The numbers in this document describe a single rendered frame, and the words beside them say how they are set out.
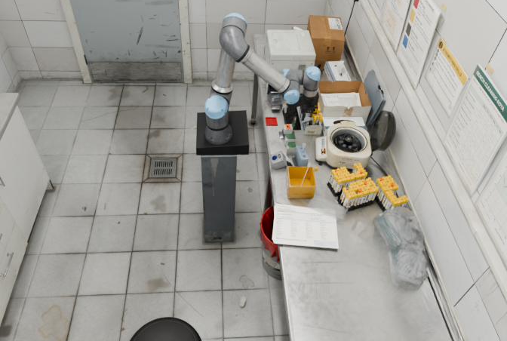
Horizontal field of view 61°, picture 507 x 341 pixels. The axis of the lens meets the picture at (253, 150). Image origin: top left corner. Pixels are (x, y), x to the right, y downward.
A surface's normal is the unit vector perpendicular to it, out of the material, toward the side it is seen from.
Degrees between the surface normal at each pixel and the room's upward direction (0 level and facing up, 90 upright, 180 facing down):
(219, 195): 90
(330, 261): 0
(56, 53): 90
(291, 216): 0
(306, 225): 1
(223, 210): 90
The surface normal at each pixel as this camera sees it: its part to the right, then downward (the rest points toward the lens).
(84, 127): 0.05, -0.69
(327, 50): -0.07, 0.72
